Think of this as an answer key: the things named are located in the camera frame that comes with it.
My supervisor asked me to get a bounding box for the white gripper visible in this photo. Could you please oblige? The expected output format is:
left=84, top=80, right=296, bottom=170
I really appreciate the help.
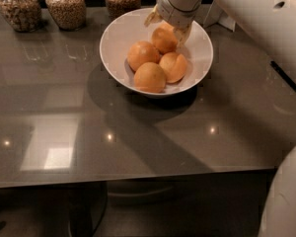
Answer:
left=144, top=0, right=201, bottom=45

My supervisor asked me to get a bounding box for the orange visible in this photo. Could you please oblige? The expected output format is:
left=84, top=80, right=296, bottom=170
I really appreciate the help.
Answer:
left=151, top=23, right=178, bottom=54
left=127, top=40, right=160, bottom=71
left=159, top=52, right=187, bottom=83
left=134, top=62, right=167, bottom=93

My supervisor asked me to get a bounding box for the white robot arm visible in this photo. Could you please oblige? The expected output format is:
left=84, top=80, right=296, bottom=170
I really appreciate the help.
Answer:
left=145, top=0, right=296, bottom=237

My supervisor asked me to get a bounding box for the white ceramic bowl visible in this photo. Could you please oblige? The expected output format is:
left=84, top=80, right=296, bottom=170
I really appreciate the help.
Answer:
left=100, top=8, right=213, bottom=98

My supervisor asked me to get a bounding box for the white folded stand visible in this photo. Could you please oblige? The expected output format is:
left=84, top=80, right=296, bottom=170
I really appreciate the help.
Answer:
left=195, top=2, right=236, bottom=32

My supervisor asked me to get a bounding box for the far left glass jar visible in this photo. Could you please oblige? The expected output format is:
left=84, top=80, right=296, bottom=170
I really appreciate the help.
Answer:
left=0, top=0, right=42, bottom=33

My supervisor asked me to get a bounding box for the black wire rack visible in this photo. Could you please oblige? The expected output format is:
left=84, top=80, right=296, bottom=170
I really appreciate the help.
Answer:
left=270, top=61, right=296, bottom=92

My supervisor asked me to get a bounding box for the dark table pedestal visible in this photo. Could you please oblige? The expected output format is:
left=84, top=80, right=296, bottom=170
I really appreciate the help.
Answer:
left=67, top=182, right=108, bottom=237

